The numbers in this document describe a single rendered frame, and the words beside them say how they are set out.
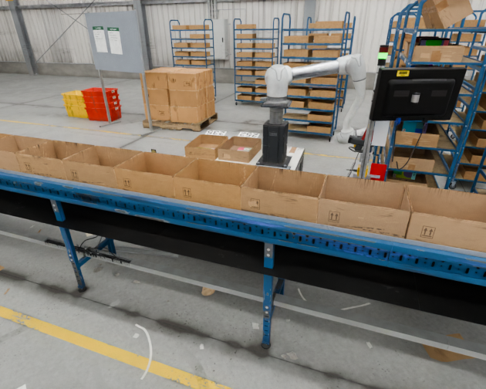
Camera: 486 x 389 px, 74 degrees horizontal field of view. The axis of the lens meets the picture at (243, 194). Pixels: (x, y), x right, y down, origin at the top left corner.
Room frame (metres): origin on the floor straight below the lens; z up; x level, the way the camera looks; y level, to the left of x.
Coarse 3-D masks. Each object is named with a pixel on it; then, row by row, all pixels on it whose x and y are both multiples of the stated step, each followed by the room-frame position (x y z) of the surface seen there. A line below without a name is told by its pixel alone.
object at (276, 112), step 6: (264, 102) 2.60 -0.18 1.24; (288, 102) 2.59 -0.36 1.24; (270, 108) 2.57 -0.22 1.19; (276, 108) 2.53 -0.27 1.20; (282, 108) 2.56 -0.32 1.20; (270, 114) 2.57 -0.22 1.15; (276, 114) 2.53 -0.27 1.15; (282, 114) 2.56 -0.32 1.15; (270, 120) 2.57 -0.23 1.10; (276, 120) 2.54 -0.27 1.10; (282, 120) 2.58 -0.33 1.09
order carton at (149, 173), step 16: (128, 160) 1.85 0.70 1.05; (144, 160) 2.00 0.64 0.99; (160, 160) 1.96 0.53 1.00; (176, 160) 1.92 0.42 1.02; (192, 160) 1.88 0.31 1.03; (128, 176) 1.70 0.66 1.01; (144, 176) 1.66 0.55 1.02; (160, 176) 1.62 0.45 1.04; (144, 192) 1.67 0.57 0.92; (160, 192) 1.63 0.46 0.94
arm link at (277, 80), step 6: (276, 66) 2.54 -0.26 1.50; (282, 66) 2.54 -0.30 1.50; (270, 72) 2.54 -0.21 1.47; (276, 72) 2.51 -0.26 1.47; (282, 72) 2.52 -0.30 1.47; (270, 78) 2.52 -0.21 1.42; (276, 78) 2.50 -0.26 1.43; (282, 78) 2.51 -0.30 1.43; (288, 78) 2.56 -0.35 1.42; (270, 84) 2.52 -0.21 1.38; (276, 84) 2.50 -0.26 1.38; (282, 84) 2.50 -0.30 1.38; (270, 90) 2.52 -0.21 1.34; (276, 90) 2.50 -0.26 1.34; (282, 90) 2.51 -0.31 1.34; (270, 96) 2.53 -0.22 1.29; (276, 96) 2.50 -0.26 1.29; (282, 96) 2.51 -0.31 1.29
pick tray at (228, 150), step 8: (224, 144) 2.77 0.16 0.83; (232, 144) 2.95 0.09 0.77; (240, 144) 2.96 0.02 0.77; (248, 144) 2.93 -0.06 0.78; (256, 144) 2.73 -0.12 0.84; (224, 152) 2.60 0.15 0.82; (232, 152) 2.58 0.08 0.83; (240, 152) 2.55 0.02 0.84; (248, 152) 2.54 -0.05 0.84; (256, 152) 2.74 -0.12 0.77; (224, 160) 2.60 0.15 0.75; (232, 160) 2.58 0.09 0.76; (240, 160) 2.56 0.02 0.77; (248, 160) 2.53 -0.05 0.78
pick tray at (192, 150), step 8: (200, 136) 3.02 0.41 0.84; (208, 136) 3.02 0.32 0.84; (216, 136) 3.00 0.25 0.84; (224, 136) 2.98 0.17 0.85; (192, 144) 2.84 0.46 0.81; (200, 144) 3.00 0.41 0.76; (208, 144) 3.00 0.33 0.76; (216, 144) 2.99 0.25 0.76; (192, 152) 2.66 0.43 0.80; (200, 152) 2.64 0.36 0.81; (208, 152) 2.62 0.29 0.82; (216, 152) 2.64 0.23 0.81
